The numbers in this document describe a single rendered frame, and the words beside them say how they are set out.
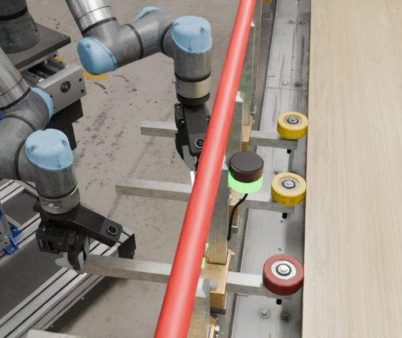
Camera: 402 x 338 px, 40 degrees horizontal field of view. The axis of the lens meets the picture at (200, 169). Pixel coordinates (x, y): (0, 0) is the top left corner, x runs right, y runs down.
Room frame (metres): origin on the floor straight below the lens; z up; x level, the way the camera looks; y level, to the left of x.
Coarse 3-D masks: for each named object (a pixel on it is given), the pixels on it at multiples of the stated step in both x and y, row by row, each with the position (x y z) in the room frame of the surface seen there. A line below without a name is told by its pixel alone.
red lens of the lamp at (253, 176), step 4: (252, 152) 0.75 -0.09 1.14; (232, 156) 0.74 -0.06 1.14; (260, 156) 0.74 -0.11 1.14; (232, 168) 0.71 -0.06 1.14; (260, 168) 0.71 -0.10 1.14; (232, 172) 0.71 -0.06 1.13; (236, 172) 0.71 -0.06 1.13; (240, 172) 0.70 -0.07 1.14; (244, 172) 0.70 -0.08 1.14; (248, 172) 0.70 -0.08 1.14; (252, 172) 0.70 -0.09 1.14; (256, 172) 0.70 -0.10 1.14; (260, 172) 0.71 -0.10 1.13; (232, 176) 0.71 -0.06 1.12; (236, 176) 0.71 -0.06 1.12; (240, 176) 0.70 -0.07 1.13; (244, 176) 0.70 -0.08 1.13; (248, 176) 0.70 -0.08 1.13; (252, 176) 0.70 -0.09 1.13; (256, 176) 0.70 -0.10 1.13; (260, 176) 0.71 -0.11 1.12; (240, 180) 0.70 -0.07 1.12; (244, 180) 0.70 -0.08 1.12; (248, 180) 0.70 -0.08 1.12; (252, 180) 0.70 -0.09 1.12; (256, 180) 0.70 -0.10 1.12
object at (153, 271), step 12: (84, 264) 0.73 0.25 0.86; (96, 264) 0.73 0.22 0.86; (108, 264) 0.73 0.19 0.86; (120, 264) 0.73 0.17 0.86; (132, 264) 0.73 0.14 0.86; (144, 264) 0.73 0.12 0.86; (156, 264) 0.73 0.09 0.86; (168, 264) 0.73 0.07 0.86; (120, 276) 0.72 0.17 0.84; (132, 276) 0.71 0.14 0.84; (144, 276) 0.71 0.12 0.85; (156, 276) 0.70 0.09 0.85; (168, 276) 0.70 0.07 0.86; (228, 276) 0.69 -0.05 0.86; (240, 276) 0.69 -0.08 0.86; (252, 276) 0.69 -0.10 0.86; (228, 288) 0.68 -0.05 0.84; (240, 288) 0.67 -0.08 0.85; (252, 288) 0.67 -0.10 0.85; (264, 288) 0.67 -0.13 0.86
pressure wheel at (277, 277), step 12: (264, 264) 0.69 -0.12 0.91; (276, 264) 0.69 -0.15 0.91; (288, 264) 0.69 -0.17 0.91; (300, 264) 0.69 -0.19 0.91; (264, 276) 0.66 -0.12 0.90; (276, 276) 0.66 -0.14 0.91; (288, 276) 0.66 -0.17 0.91; (300, 276) 0.66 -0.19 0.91; (276, 288) 0.64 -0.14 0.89; (288, 288) 0.63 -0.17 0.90; (276, 300) 0.68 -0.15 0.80
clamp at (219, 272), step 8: (208, 248) 0.76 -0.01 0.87; (208, 256) 0.74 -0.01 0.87; (232, 256) 0.76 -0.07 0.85; (208, 264) 0.72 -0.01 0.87; (216, 264) 0.72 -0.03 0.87; (224, 264) 0.72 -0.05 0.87; (208, 272) 0.70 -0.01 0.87; (216, 272) 0.70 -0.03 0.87; (224, 272) 0.70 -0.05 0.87; (216, 280) 0.68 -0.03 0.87; (224, 280) 0.68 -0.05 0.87; (224, 288) 0.66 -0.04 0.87; (216, 296) 0.65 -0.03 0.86; (224, 296) 0.65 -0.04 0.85; (216, 304) 0.65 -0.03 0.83
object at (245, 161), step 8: (240, 152) 0.75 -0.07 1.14; (248, 152) 0.75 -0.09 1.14; (232, 160) 0.73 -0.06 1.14; (240, 160) 0.73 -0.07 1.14; (248, 160) 0.73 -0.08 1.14; (256, 160) 0.73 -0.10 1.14; (240, 168) 0.71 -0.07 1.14; (248, 168) 0.71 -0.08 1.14; (256, 168) 0.71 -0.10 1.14; (232, 216) 0.73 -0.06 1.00
